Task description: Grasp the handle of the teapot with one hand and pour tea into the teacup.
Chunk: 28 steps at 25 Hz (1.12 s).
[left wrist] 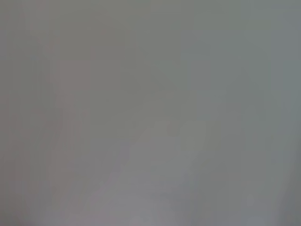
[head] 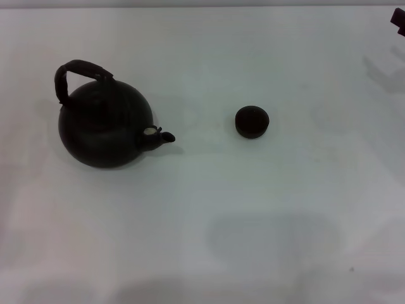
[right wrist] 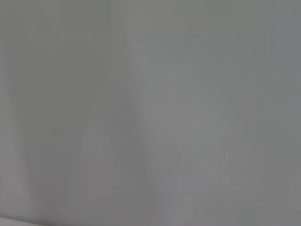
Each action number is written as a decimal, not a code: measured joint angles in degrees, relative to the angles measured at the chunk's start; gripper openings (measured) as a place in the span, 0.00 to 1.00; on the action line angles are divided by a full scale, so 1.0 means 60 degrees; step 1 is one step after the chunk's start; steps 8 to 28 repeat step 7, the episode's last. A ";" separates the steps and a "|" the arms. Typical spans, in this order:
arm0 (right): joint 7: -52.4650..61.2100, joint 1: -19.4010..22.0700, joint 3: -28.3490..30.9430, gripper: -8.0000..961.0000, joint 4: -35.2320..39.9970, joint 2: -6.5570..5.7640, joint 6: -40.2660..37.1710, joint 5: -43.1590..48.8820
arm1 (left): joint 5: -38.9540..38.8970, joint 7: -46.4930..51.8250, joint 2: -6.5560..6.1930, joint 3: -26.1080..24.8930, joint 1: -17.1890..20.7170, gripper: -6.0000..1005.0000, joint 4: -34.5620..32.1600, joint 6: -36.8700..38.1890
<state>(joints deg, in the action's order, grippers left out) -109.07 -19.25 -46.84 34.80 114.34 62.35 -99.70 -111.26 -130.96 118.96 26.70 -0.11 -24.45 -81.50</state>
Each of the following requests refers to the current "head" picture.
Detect small dark round teacup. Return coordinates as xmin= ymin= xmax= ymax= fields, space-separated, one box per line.
xmin=234 ymin=106 xmax=270 ymax=139

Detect black round teapot with handle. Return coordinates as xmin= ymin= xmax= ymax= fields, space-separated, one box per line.
xmin=54 ymin=59 xmax=177 ymax=168

